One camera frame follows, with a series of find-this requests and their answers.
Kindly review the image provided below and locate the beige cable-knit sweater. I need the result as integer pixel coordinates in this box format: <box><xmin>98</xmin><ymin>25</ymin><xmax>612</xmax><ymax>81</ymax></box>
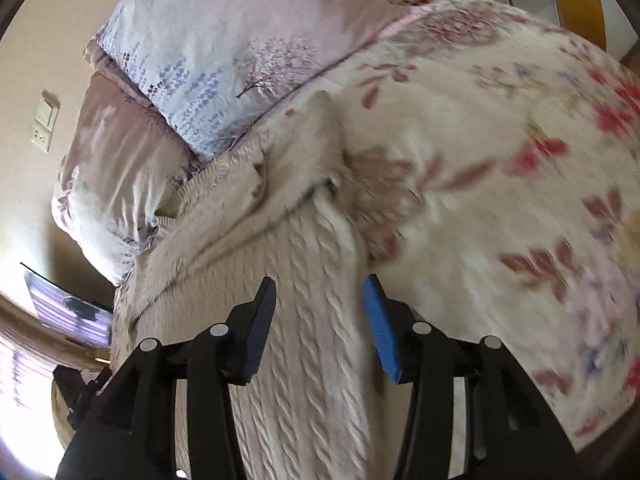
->
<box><xmin>111</xmin><ymin>91</ymin><xmax>375</xmax><ymax>479</ymax></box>

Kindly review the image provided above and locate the floral bed quilt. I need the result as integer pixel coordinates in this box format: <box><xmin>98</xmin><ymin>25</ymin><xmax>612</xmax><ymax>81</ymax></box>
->
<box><xmin>110</xmin><ymin>0</ymin><xmax>640</xmax><ymax>480</ymax></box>

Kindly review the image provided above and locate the pink floral pillow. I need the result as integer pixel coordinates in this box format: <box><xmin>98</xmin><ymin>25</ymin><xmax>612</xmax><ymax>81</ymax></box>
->
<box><xmin>51</xmin><ymin>40</ymin><xmax>202</xmax><ymax>285</ymax></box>

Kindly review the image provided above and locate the blue lavender print pillow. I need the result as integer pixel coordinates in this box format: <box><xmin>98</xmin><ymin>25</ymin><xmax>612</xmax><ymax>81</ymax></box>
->
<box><xmin>96</xmin><ymin>0</ymin><xmax>419</xmax><ymax>161</ymax></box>

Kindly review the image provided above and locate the wall television screen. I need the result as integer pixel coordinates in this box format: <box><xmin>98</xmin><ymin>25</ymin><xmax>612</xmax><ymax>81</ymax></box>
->
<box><xmin>22</xmin><ymin>263</ymin><xmax>113</xmax><ymax>350</ymax></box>

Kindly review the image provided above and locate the beige wall switch panel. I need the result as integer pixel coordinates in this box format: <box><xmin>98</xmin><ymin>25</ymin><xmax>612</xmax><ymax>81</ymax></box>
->
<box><xmin>32</xmin><ymin>91</ymin><xmax>60</xmax><ymax>153</ymax></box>

